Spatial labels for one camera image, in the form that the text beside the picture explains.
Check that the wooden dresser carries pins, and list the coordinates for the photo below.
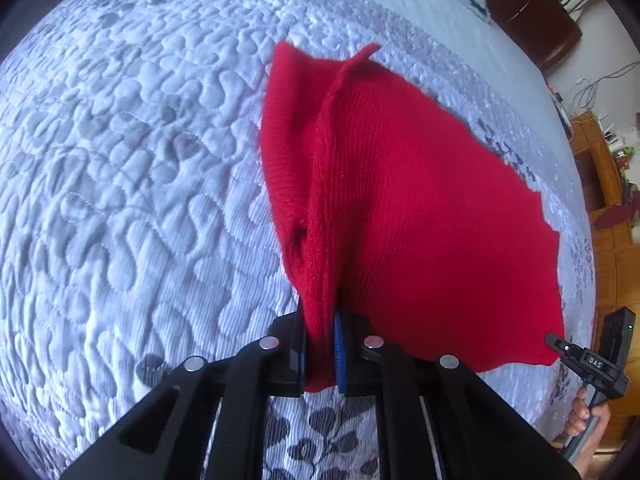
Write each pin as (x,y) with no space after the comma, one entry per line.
(610,204)

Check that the person's right hand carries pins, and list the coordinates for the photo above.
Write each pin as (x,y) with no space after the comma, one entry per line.
(576,424)

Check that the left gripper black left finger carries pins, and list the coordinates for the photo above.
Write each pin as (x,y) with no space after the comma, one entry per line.
(206,419)

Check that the white grey quilted bedspread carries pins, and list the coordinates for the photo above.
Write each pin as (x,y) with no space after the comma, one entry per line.
(135,226)

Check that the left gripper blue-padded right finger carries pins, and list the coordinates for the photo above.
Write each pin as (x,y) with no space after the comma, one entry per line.
(437,419)

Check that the dark wooden headboard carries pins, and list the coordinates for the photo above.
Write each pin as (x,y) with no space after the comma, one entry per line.
(543,29)

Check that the small items on dresser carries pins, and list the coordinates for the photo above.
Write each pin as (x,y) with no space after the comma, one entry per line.
(624,147)

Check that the light blue bed sheet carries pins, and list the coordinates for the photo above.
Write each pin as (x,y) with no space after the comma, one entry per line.
(494,56)

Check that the red knitted sweater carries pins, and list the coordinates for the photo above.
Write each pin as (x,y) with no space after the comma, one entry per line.
(385,205)

